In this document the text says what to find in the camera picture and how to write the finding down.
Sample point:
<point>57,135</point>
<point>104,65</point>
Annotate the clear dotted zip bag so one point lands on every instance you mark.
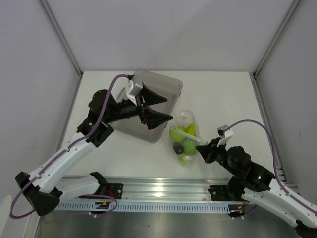
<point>179,123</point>

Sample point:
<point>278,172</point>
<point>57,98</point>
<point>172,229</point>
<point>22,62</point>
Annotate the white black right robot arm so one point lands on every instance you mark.
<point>253,182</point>

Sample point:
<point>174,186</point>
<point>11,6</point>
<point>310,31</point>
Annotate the aluminium mounting rail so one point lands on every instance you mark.
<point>161,190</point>

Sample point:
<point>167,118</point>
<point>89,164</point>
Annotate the aluminium frame post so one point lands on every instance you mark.
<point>286,21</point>
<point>44,4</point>

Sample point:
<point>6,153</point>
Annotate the left aluminium frame post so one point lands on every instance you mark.
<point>44,4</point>

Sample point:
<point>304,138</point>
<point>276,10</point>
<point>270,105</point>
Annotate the right aluminium frame post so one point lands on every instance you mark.
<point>286,21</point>

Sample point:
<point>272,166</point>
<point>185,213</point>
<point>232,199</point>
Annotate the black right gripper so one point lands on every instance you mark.
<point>207,151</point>

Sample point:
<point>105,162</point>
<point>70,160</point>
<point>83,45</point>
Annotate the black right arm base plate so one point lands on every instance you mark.
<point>219,193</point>

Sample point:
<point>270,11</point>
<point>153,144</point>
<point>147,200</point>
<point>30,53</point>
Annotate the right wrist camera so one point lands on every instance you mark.
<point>225,134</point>

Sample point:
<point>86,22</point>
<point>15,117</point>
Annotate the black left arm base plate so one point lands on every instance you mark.
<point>114,190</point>

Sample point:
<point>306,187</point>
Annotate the white slotted cable duct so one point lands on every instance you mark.
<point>204,208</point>

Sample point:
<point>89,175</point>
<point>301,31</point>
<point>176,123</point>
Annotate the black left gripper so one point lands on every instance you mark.
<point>152,118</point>

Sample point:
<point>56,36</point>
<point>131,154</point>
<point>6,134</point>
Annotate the purple eggplant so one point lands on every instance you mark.
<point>178,148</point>

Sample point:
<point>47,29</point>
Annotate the grey plastic food bin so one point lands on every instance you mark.
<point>163,85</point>

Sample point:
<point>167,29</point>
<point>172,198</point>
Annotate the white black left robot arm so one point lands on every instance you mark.
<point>43,187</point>

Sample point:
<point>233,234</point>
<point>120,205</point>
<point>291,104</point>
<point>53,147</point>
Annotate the green custard apple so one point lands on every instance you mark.
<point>189,147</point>

